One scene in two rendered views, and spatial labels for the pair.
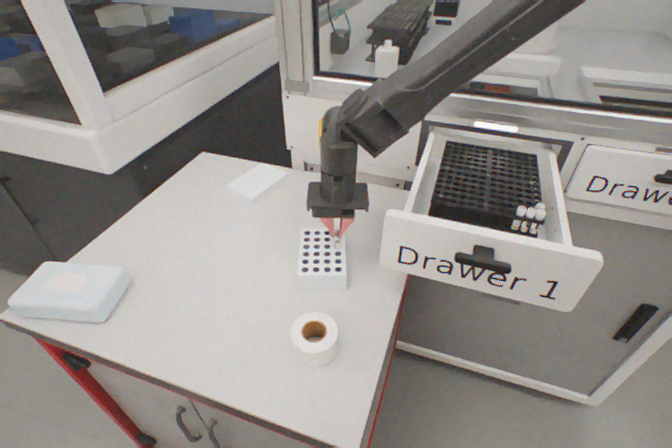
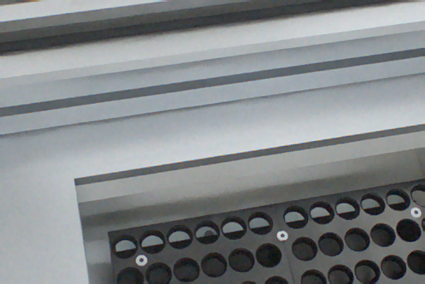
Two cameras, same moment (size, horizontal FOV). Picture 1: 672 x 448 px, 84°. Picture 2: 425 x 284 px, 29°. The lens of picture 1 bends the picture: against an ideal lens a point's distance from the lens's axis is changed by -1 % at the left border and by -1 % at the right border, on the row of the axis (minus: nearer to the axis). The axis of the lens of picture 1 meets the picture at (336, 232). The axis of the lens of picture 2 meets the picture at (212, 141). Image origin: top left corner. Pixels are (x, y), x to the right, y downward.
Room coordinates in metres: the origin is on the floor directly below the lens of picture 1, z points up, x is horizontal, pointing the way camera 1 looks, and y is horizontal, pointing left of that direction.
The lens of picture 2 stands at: (0.80, -0.78, 1.29)
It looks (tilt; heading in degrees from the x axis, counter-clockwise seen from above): 61 degrees down; 143
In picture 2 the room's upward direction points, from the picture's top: 7 degrees clockwise
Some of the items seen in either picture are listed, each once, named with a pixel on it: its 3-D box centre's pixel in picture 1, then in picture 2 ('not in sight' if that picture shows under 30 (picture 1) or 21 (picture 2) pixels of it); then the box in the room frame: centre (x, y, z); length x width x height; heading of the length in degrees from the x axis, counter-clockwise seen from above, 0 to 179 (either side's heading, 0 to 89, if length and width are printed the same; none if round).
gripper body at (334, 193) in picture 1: (338, 184); not in sight; (0.51, 0.00, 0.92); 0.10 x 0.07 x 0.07; 90
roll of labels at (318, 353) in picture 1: (314, 338); not in sight; (0.31, 0.03, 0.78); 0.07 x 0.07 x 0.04
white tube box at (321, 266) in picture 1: (322, 257); not in sight; (0.49, 0.03, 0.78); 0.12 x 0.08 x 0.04; 1
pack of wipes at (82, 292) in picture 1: (73, 290); not in sight; (0.40, 0.44, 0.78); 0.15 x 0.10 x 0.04; 85
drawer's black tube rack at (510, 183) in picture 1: (483, 189); not in sight; (0.58, -0.27, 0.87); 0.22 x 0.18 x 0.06; 161
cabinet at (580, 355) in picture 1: (473, 208); not in sight; (1.13, -0.52, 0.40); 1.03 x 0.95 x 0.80; 71
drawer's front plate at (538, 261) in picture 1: (478, 260); not in sight; (0.39, -0.21, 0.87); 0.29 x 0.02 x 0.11; 71
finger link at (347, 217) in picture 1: (333, 217); not in sight; (0.51, 0.01, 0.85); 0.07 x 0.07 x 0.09; 0
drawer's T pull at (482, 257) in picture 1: (482, 257); not in sight; (0.36, -0.20, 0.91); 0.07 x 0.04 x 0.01; 71
